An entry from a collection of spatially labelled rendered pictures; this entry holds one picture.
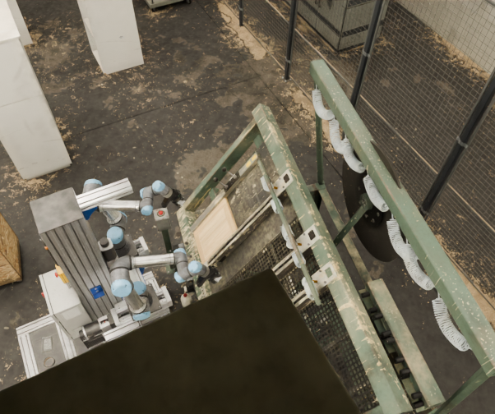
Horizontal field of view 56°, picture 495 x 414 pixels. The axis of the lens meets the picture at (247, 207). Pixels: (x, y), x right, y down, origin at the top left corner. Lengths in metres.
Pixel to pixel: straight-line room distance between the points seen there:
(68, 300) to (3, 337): 1.59
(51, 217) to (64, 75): 4.53
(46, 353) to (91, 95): 3.58
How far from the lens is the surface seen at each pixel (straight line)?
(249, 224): 3.28
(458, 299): 2.43
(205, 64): 7.01
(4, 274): 4.97
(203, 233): 3.83
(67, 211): 2.83
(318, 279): 2.72
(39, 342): 4.58
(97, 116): 6.42
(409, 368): 2.65
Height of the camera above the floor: 4.19
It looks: 54 degrees down
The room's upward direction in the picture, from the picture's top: 2 degrees clockwise
